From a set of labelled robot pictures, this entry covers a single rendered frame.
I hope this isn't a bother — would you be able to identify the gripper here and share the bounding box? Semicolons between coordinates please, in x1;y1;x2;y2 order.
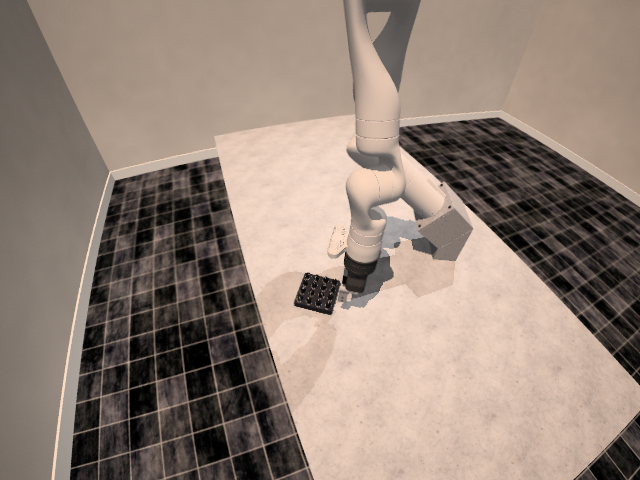
327;223;382;303

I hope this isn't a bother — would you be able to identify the black knob box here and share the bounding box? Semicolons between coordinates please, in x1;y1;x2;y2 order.
294;272;340;315

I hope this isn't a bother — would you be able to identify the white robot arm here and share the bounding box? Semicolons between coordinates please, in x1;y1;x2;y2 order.
343;0;446;246

